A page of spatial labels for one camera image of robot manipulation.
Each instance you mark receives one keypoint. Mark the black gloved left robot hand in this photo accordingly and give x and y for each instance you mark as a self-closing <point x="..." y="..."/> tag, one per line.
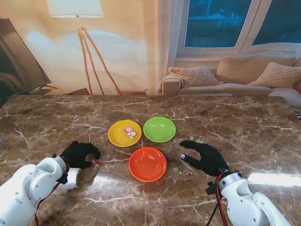
<point x="75" y="154"/>

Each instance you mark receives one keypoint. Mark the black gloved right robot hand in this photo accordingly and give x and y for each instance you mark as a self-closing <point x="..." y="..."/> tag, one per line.
<point x="211" y="160"/>

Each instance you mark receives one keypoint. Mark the small pink candy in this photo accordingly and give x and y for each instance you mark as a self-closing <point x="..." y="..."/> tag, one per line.
<point x="97" y="162"/>
<point x="94" y="165"/>

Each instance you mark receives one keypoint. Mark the pink white candies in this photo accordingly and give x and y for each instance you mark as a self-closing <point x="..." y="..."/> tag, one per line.
<point x="129" y="133"/>

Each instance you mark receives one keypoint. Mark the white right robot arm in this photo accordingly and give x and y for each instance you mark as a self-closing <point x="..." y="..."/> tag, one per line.
<point x="240" y="195"/>

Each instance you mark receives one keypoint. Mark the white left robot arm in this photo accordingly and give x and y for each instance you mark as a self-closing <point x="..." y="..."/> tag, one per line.
<point x="28" y="183"/>

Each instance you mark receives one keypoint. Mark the yellow plastic bowl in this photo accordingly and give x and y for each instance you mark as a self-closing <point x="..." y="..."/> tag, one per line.
<point x="117" y="136"/>

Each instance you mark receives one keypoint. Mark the green plastic bowl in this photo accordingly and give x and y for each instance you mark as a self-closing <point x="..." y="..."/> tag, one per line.
<point x="159" y="129"/>

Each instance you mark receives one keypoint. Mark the orange plastic bowl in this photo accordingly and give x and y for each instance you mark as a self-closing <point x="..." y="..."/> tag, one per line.
<point x="147" y="164"/>

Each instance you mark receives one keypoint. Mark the beige knit cushion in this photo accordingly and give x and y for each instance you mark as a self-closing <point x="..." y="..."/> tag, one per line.
<point x="275" y="75"/>
<point x="192" y="75"/>

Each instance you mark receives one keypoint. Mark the beige sofa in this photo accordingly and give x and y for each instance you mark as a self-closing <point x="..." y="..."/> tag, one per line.
<point x="247" y="68"/>

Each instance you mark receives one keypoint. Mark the black flat television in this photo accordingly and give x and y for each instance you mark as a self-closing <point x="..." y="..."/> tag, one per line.
<point x="16" y="58"/>

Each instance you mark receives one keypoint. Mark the white framed window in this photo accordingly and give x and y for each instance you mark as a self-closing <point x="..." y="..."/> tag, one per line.
<point x="211" y="23"/>

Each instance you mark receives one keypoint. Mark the tripod floor lamp white shade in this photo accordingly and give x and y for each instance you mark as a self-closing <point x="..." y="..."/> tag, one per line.
<point x="75" y="8"/>

